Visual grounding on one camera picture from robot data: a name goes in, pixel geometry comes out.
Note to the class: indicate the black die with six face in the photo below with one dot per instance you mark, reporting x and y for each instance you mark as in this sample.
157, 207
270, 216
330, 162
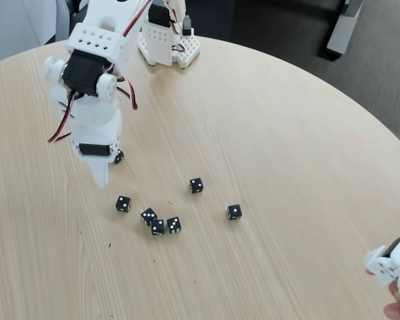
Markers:
119, 157

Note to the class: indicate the black die showing one pip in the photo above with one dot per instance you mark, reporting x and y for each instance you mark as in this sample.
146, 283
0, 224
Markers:
123, 203
234, 212

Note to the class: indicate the black die showing three pips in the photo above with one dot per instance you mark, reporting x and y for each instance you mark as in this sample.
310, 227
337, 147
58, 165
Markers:
148, 216
174, 225

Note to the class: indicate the black die showing two pips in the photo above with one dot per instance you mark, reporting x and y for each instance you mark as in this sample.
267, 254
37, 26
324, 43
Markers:
158, 227
196, 185

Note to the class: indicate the black chair seat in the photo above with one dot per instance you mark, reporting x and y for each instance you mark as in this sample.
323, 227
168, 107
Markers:
78, 23

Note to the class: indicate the white cabinet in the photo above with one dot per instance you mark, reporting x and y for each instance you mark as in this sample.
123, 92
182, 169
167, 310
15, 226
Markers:
13, 26

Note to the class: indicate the grey desk leg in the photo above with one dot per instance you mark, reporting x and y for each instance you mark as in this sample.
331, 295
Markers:
341, 30

